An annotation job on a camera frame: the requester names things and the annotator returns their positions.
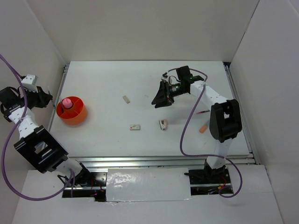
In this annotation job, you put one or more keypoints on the orange highlighter marker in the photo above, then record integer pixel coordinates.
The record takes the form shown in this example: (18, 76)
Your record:
(204, 127)

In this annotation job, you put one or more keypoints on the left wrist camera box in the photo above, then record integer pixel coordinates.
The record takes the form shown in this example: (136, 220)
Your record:
(29, 82)

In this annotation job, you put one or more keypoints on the purple black pen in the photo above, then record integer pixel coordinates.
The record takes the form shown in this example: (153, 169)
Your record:
(61, 103)

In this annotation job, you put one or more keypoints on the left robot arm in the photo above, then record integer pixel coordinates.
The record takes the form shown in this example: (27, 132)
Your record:
(36, 144)

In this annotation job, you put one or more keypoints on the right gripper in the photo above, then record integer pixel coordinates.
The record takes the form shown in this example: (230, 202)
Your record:
(162, 98)

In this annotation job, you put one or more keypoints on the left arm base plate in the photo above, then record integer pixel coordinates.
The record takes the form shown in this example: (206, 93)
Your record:
(95, 189)

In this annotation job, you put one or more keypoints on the pink round container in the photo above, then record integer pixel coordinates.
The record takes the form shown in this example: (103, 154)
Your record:
(67, 103)

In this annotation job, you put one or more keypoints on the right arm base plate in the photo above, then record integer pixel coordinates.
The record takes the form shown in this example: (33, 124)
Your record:
(200, 185)

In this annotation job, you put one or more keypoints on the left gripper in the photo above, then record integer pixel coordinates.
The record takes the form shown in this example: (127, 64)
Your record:
(44, 98)

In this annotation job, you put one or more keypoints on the white cover sheet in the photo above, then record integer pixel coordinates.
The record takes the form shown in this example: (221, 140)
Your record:
(147, 185)

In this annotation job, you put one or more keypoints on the aluminium right rail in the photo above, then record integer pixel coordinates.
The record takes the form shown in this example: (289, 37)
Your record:
(248, 137)

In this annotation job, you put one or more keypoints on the orange round pen holder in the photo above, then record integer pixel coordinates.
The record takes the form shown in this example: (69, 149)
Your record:
(75, 115)

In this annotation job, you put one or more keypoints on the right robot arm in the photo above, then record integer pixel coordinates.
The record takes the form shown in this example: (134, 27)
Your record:
(225, 116)

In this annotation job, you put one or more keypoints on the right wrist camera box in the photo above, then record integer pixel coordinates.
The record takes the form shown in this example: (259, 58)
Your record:
(165, 77)

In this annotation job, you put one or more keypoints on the pink mini stapler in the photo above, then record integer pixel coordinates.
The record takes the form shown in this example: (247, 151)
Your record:
(163, 124)

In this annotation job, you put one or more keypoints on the beige eraser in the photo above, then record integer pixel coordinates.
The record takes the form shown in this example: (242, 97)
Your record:
(126, 99)

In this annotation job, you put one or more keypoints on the aluminium rail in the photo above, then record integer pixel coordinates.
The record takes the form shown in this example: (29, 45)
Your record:
(248, 137)
(140, 162)

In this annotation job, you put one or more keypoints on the aluminium front rail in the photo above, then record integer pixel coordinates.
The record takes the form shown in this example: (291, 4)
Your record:
(140, 162)

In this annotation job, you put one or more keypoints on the staples box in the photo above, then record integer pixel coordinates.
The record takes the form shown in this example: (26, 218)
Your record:
(134, 127)

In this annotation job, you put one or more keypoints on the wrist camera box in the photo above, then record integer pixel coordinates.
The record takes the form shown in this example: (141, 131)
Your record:
(165, 77)
(29, 82)

